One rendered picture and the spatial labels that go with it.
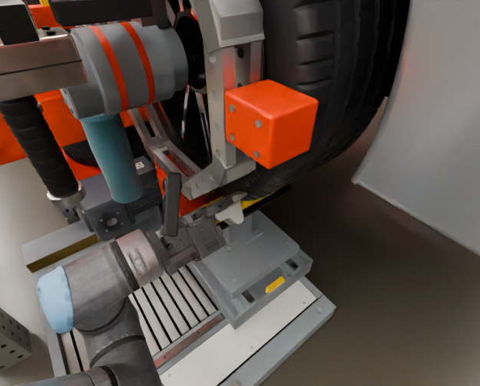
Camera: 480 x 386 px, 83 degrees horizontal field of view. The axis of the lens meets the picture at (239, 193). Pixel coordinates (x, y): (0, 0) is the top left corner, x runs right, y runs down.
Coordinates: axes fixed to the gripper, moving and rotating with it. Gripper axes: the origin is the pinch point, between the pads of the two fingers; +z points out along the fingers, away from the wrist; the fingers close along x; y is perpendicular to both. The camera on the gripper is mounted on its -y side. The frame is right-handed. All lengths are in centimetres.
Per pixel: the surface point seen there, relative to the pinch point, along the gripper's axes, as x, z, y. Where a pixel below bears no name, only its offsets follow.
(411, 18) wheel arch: 36.0, 7.6, -10.0
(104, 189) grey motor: -51, -20, -19
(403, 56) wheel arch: 34.1, 7.6, -7.2
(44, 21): -186, 4, -178
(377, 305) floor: -26, 46, 64
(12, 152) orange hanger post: -51, -38, -39
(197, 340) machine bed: -42, -16, 39
